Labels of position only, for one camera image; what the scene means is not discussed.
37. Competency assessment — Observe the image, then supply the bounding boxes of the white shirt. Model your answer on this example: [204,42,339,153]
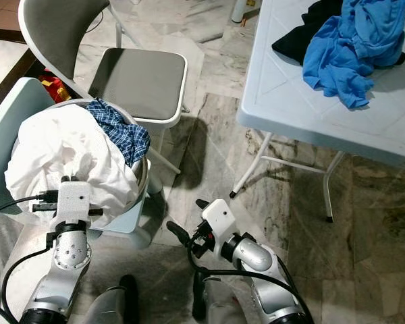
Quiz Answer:
[5,103,137,227]

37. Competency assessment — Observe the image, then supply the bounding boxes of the silver right robot leg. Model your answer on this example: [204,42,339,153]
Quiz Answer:
[192,268,250,324]

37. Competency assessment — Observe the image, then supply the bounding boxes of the silver robot leg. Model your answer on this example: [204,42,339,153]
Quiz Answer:
[192,268,250,324]
[88,273,139,324]

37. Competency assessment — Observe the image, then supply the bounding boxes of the light blue laundry tub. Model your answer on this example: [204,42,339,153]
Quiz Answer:
[0,78,153,249]

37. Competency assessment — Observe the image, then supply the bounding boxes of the silver left robot leg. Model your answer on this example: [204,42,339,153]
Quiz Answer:
[88,273,139,324]

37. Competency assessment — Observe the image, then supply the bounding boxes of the blue plaid shirt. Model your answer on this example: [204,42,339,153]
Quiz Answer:
[86,98,151,167]

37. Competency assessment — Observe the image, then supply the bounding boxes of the red yellow snack packet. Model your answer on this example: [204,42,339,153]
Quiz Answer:
[39,70,72,102]

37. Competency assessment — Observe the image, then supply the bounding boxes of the light blue plastic table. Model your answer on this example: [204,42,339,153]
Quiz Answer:
[229,0,405,222]

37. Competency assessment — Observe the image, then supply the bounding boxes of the grey white chair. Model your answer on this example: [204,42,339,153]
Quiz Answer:
[19,0,190,176]

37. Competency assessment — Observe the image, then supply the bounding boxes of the black garment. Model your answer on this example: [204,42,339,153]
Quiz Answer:
[271,0,405,67]

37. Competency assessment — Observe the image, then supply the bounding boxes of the white plastic bottle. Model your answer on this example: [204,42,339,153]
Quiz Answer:
[232,0,261,24]

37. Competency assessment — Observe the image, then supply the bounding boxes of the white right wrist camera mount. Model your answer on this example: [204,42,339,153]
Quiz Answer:
[201,199,237,237]

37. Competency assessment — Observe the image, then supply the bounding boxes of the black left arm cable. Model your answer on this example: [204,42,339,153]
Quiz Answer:
[0,194,58,324]

